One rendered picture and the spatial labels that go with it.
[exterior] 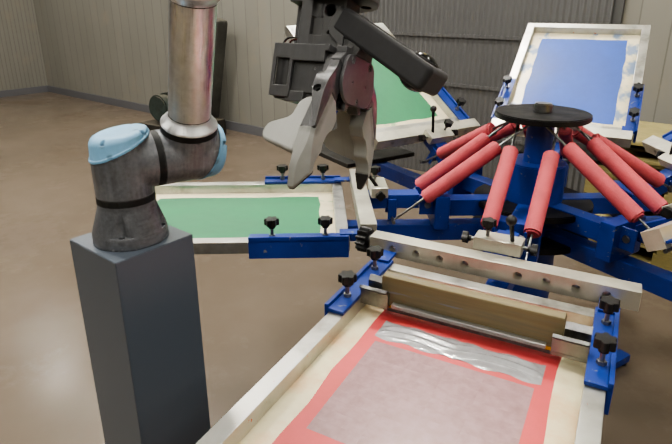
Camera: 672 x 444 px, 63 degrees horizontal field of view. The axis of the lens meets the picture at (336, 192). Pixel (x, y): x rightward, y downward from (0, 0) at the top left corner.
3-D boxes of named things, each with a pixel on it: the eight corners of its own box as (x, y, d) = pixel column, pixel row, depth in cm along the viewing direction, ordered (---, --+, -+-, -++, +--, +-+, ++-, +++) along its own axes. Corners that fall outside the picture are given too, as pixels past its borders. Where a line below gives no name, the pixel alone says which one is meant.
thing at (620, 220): (656, 297, 145) (665, 256, 141) (382, 239, 180) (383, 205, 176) (652, 202, 213) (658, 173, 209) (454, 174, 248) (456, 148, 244)
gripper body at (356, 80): (304, 111, 61) (318, 1, 60) (375, 118, 57) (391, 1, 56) (265, 101, 54) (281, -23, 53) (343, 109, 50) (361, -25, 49)
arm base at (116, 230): (78, 238, 115) (71, 194, 112) (142, 217, 126) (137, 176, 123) (118, 258, 106) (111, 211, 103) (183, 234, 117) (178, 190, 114)
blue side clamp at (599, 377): (608, 416, 102) (614, 384, 100) (579, 407, 104) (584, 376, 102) (615, 334, 127) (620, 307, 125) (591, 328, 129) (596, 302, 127)
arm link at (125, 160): (88, 189, 114) (78, 125, 110) (154, 179, 121) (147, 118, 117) (100, 206, 105) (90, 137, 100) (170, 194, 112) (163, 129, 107)
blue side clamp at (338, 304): (343, 335, 127) (343, 308, 124) (324, 329, 129) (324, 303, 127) (392, 280, 152) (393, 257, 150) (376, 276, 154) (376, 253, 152)
